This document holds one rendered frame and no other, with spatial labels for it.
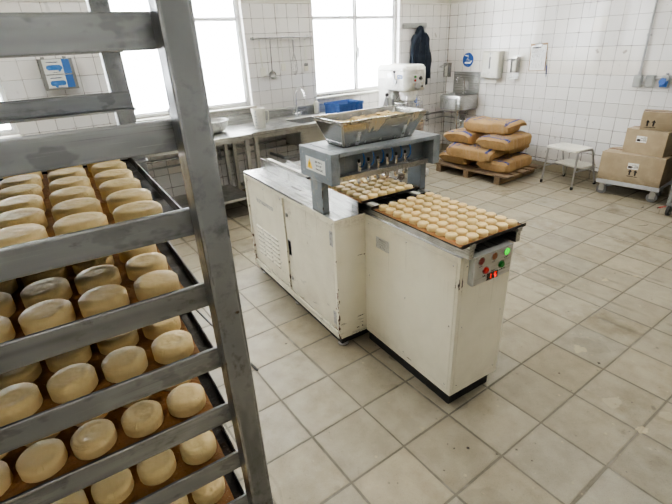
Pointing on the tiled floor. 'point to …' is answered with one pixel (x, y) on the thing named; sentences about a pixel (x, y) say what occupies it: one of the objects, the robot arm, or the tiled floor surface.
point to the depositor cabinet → (311, 252)
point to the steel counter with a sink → (300, 127)
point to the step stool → (571, 159)
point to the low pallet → (487, 171)
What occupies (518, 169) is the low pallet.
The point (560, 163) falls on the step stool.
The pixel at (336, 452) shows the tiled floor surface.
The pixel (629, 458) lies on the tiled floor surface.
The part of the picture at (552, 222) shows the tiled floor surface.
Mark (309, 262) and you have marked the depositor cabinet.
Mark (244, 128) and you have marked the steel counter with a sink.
